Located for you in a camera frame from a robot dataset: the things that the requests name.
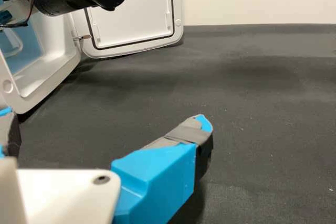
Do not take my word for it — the white incubator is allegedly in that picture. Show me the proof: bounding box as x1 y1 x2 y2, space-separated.
0 0 81 115

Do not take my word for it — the incubator door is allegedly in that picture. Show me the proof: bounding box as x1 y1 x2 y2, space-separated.
68 0 185 60

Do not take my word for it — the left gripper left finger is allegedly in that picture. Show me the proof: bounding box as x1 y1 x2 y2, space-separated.
0 105 22 159

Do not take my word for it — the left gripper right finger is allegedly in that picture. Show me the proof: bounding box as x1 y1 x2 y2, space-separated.
110 113 214 224

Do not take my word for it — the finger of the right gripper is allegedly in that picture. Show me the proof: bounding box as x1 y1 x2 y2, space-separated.
0 10 13 24

